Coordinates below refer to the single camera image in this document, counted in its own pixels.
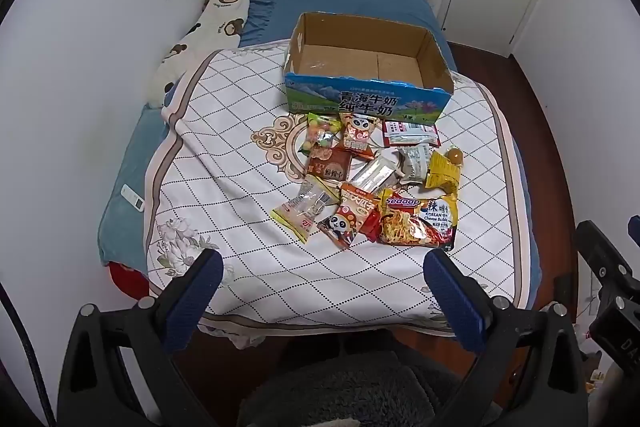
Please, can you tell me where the colourful candy packet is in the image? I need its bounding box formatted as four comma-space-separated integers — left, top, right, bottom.
299, 112, 342, 155

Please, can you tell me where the yellow snack packet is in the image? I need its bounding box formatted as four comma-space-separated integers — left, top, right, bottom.
424, 150, 461, 194

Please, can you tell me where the red and white packet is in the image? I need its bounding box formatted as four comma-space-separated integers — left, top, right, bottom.
381, 119, 441, 148

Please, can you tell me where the instant noodle packet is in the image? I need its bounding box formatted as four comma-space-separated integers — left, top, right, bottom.
378, 188, 459, 252

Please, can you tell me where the grey white snack packet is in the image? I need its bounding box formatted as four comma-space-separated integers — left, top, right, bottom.
395, 144, 433, 185

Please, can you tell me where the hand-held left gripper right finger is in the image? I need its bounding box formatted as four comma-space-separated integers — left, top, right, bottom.
423, 249, 588, 427

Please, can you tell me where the bear print pillow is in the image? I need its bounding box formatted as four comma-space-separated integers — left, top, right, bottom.
148, 0, 251, 108

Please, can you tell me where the blue bed sheet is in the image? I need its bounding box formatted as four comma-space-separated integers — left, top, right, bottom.
235, 0, 451, 72

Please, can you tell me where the cardboard box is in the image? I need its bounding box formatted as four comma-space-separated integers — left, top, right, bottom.
283, 12, 455, 124

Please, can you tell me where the small panda snack packet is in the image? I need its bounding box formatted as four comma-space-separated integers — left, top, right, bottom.
340, 113, 377, 158

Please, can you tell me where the clear yellow-edged snack packet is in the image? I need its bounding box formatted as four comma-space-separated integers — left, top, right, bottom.
271, 179, 341, 244

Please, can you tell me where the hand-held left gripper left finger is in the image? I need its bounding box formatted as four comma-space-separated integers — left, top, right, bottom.
59, 248, 224, 427

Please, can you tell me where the red cloth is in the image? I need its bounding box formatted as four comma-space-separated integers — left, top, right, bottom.
107, 261, 151, 300

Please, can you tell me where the white remote control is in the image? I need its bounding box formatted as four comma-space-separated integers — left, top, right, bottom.
121, 185, 146, 212

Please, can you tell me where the silver snack packet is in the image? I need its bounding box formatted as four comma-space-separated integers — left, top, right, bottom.
349, 156, 401, 195

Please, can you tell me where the grey fuzzy cloth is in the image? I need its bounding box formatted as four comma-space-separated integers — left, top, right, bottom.
237, 352, 493, 427

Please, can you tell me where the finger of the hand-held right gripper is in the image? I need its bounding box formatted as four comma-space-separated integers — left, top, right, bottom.
575, 220, 635, 295

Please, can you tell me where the teal plush blanket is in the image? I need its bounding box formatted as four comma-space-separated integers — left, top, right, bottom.
97, 104, 173, 268

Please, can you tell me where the brown snack packet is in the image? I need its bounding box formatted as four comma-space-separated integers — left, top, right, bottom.
306, 146, 353, 182

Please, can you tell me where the small red packet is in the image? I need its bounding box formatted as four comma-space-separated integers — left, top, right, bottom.
357, 207, 383, 243

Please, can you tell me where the large panda snack packet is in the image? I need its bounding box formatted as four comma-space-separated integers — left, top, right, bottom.
316, 183, 381, 250

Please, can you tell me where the white diamond-pattern blanket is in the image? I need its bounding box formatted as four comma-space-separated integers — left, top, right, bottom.
145, 42, 536, 350

